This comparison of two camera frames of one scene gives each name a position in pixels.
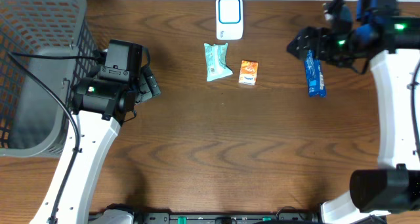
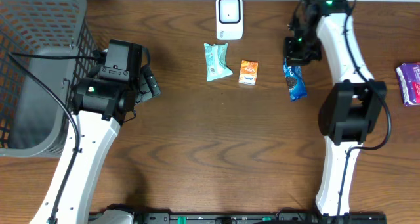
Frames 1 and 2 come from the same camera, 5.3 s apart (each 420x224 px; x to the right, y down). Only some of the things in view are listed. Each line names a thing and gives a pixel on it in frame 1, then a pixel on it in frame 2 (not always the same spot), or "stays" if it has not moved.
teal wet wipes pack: [216, 56] stays
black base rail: [280, 217] stays
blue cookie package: [315, 74] -> [295, 81]
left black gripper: [148, 84] stays
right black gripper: [308, 42] -> [298, 58]
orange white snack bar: [249, 72] stays
